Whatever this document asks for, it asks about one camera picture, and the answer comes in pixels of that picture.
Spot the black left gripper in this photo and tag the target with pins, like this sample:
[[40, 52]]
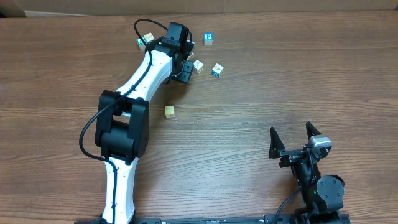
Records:
[[185, 74]]

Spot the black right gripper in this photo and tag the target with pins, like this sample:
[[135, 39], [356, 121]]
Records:
[[278, 150]]

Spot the white block blue side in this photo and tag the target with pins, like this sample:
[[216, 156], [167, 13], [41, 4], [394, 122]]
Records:
[[217, 70]]

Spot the yellow G wooden block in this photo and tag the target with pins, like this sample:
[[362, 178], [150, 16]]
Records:
[[169, 111]]

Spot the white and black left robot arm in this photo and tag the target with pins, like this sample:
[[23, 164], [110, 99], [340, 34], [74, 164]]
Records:
[[122, 122]]

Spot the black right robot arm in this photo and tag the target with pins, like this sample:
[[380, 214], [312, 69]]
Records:
[[322, 195]]

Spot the white pineapple wooden block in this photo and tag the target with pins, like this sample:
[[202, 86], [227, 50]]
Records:
[[198, 66]]

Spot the white pretzel picture block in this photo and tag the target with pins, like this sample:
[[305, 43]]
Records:
[[191, 56]]

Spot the blue P wooden block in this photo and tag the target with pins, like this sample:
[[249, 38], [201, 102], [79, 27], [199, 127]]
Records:
[[208, 38]]

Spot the white block with 2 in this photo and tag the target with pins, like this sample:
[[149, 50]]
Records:
[[148, 37]]

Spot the green letter wooden block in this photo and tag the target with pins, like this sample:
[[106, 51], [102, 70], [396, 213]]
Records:
[[141, 44]]

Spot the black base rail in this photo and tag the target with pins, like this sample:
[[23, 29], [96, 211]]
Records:
[[266, 219]]

